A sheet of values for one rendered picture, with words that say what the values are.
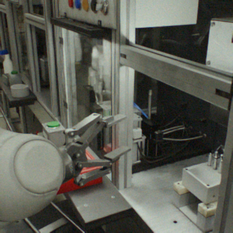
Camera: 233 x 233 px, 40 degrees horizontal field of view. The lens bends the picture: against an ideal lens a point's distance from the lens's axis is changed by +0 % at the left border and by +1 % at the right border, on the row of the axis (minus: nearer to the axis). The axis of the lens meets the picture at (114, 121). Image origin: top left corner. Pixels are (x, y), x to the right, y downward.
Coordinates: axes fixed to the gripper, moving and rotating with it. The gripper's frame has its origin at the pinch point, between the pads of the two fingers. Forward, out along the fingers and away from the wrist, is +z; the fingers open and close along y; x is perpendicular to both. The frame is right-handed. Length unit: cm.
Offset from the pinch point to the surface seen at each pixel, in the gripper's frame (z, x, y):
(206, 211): 6.6, -19.8, -18.2
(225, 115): 16.5, -20.1, 2.7
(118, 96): 6.0, 4.2, 8.0
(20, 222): -12, 45, -38
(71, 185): -5.5, 17.1, -17.1
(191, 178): 10.5, -13.5, -13.0
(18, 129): 97, 266, -82
